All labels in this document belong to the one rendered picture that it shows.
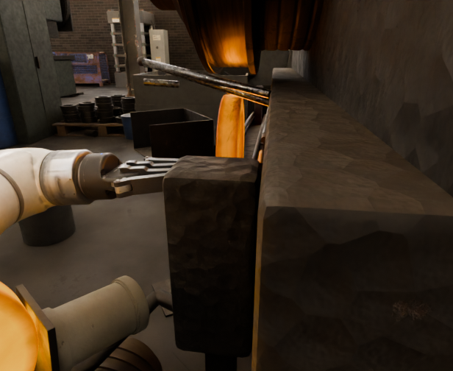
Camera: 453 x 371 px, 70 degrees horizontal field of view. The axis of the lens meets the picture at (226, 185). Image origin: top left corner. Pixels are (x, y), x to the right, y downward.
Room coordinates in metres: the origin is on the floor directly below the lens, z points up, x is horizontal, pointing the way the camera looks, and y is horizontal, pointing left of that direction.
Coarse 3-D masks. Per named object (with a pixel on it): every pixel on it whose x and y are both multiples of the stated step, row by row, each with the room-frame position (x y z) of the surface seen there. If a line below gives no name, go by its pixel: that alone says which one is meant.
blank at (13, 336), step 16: (0, 288) 0.19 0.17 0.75; (0, 304) 0.18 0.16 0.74; (16, 304) 0.19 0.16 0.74; (0, 320) 0.18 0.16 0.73; (16, 320) 0.19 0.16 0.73; (32, 320) 0.20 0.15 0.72; (0, 336) 0.18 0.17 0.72; (16, 336) 0.18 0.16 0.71; (32, 336) 0.19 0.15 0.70; (0, 352) 0.18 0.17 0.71; (16, 352) 0.18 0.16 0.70; (32, 352) 0.19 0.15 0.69; (0, 368) 0.17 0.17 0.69; (16, 368) 0.18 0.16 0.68; (32, 368) 0.19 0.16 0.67
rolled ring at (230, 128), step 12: (228, 96) 0.55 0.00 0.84; (228, 108) 0.52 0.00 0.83; (240, 108) 0.54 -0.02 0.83; (228, 120) 0.50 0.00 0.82; (240, 120) 0.61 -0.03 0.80; (216, 132) 0.49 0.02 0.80; (228, 132) 0.48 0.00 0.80; (240, 132) 0.62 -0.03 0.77; (216, 144) 0.48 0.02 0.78; (228, 144) 0.48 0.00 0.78; (240, 144) 0.62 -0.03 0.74; (216, 156) 0.48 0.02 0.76; (228, 156) 0.47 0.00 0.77; (240, 156) 0.62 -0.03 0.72
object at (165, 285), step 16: (144, 112) 1.18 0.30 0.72; (160, 112) 1.21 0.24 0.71; (176, 112) 1.24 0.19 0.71; (192, 112) 1.17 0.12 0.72; (144, 128) 1.18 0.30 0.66; (160, 128) 0.94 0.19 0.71; (176, 128) 0.96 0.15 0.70; (192, 128) 0.99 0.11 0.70; (208, 128) 1.01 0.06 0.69; (144, 144) 1.18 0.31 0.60; (160, 144) 0.94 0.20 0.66; (176, 144) 0.96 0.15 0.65; (192, 144) 0.99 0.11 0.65; (208, 144) 1.01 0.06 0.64; (160, 288) 1.09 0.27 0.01
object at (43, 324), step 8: (16, 288) 0.23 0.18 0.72; (24, 288) 0.23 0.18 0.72; (24, 296) 0.22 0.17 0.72; (24, 304) 0.22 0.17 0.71; (32, 304) 0.21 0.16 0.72; (32, 312) 0.20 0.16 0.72; (40, 312) 0.20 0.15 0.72; (40, 320) 0.19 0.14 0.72; (48, 320) 0.19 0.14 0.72; (40, 328) 0.19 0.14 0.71; (48, 328) 0.18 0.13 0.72; (40, 336) 0.19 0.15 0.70; (48, 336) 0.18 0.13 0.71; (40, 344) 0.19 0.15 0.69; (48, 344) 0.18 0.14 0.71; (56, 344) 0.18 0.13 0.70; (40, 352) 0.19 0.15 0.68; (48, 352) 0.18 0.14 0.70; (56, 352) 0.18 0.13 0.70; (40, 360) 0.20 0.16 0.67; (48, 360) 0.18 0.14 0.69; (56, 360) 0.18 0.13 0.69; (40, 368) 0.20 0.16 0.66; (48, 368) 0.18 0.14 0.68; (56, 368) 0.18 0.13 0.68
